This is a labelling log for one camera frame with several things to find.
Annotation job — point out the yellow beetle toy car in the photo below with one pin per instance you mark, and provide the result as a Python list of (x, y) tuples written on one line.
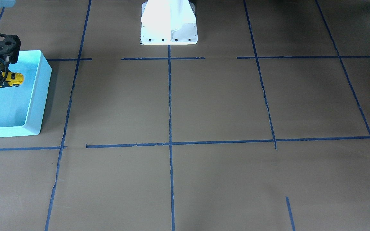
[(14, 79)]

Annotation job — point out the turquoise plastic bin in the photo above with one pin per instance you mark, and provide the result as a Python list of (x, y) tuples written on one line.
[(22, 108)]

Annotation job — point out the white camera mast with base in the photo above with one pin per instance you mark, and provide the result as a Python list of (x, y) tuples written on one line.
[(167, 22)]

